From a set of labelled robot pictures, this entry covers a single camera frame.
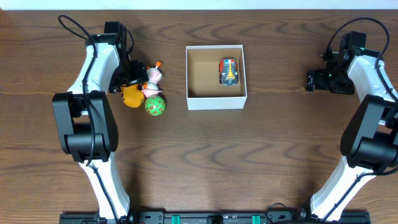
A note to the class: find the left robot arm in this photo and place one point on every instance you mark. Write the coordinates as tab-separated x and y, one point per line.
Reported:
86	126

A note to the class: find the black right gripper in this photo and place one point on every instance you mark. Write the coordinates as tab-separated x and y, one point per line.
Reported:
321	84

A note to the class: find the black mounting rail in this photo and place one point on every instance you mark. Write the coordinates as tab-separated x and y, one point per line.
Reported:
272	216

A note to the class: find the green spotted ball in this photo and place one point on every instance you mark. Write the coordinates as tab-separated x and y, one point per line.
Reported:
155	105

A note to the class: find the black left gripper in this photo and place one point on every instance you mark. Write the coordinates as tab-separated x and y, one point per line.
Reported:
137	73

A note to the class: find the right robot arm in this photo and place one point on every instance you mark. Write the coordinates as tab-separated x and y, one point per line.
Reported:
368	145

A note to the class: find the white cardboard box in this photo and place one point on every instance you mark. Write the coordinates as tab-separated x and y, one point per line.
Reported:
203	75

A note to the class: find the orange rubber giraffe toy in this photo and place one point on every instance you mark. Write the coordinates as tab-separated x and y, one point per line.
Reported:
132	96

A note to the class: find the red grey toy truck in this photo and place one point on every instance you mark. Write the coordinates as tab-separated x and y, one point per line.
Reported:
228	72

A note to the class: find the white pink rubber chicken toy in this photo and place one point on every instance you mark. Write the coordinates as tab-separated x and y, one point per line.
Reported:
150	88

